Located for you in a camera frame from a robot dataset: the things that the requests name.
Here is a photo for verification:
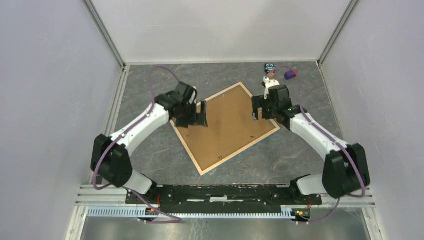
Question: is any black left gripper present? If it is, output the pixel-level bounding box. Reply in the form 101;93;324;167
175;100;207;129

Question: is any brown cardboard backing board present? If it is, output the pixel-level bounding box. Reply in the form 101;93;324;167
174;86;276;171

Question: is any wooden picture frame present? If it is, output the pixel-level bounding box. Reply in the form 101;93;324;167
169;81;281;176

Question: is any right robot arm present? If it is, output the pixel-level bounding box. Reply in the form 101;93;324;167
251;85;371;204

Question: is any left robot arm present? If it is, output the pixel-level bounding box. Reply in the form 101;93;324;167
90;82;208;204

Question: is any blue owl toy block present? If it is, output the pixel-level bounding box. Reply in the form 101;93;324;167
264;63;276;74

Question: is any purple and red block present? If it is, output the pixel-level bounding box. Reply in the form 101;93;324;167
284;69;298;80

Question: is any light blue toothed strip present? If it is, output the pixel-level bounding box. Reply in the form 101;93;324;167
86;206;294;220

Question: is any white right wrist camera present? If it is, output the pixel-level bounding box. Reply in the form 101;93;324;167
262;76;280;89

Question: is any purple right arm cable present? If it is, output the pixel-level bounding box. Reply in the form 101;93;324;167
264;65;367;226

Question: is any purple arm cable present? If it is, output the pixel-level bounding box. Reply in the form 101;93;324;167
264;65;367;226
92;65;183;225

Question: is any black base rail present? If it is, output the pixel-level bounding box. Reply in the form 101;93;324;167
143;184;322;214

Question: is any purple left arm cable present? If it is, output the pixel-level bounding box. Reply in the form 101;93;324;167
92;65;183;225

